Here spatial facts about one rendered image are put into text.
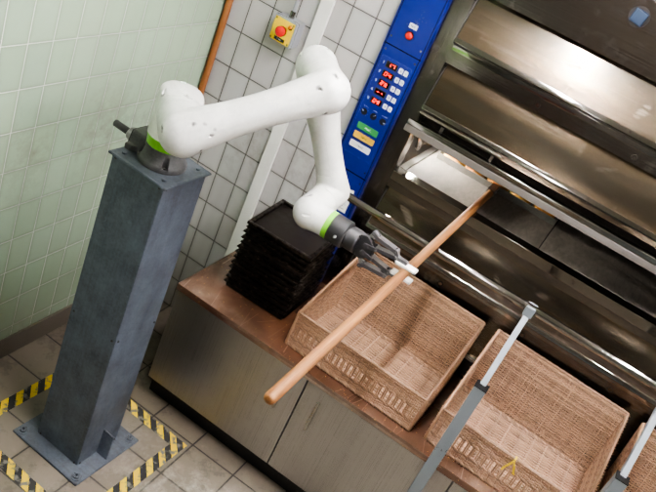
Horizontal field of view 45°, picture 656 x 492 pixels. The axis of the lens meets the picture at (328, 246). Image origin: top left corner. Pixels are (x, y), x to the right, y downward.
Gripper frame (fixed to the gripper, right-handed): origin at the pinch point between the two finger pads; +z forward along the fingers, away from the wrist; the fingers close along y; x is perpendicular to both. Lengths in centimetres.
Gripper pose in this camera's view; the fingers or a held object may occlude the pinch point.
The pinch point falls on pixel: (404, 271)
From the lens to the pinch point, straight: 235.5
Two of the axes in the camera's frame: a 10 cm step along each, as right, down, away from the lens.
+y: -3.6, 8.0, 4.9
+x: -4.5, 3.1, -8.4
